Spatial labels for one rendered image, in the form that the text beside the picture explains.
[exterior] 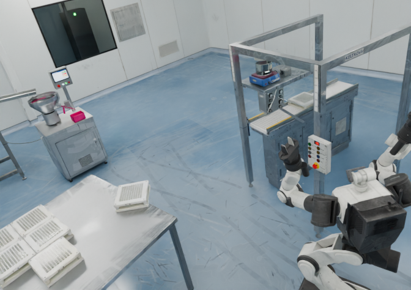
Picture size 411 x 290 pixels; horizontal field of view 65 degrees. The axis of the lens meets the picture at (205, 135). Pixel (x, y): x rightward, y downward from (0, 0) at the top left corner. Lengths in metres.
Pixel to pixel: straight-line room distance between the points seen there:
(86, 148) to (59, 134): 0.41
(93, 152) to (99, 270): 2.66
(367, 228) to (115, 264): 1.45
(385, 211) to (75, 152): 3.75
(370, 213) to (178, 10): 7.30
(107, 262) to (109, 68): 5.79
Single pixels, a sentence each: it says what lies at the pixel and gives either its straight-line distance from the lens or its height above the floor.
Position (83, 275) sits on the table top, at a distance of 2.26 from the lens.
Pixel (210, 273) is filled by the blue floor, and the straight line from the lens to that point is 3.01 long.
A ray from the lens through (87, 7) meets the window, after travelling 7.36.
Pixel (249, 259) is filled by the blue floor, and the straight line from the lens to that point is 3.05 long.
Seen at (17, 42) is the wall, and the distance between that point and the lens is 7.02.
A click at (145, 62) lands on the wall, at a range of 7.96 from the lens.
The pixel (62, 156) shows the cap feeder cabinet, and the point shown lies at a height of 0.42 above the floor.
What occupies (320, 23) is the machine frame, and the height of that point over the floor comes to 1.54.
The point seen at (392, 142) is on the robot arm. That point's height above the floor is 1.35.
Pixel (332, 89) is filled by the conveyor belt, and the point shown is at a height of 0.82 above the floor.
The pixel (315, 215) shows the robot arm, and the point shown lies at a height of 1.16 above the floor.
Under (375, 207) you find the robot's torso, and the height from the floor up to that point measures 1.21.
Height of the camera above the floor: 2.38
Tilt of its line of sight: 30 degrees down
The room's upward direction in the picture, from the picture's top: 11 degrees counter-clockwise
